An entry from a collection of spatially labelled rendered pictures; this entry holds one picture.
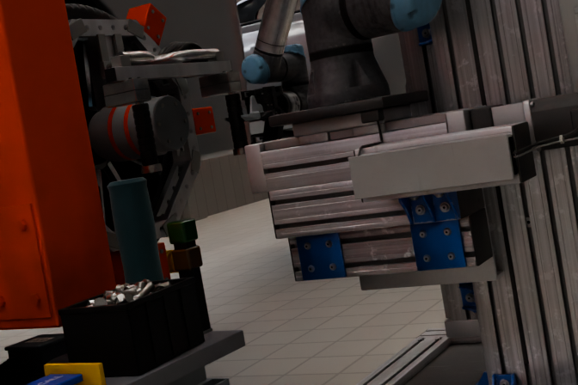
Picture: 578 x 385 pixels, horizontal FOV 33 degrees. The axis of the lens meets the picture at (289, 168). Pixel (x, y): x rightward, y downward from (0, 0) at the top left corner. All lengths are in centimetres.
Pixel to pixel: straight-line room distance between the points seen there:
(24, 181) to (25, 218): 6
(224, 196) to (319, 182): 908
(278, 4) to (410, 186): 99
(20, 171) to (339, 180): 55
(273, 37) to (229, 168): 854
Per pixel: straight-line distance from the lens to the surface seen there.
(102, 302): 160
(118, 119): 226
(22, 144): 171
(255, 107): 235
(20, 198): 173
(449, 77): 182
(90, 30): 231
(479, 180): 149
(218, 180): 1071
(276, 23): 243
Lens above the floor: 79
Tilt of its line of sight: 2 degrees down
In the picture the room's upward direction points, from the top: 10 degrees counter-clockwise
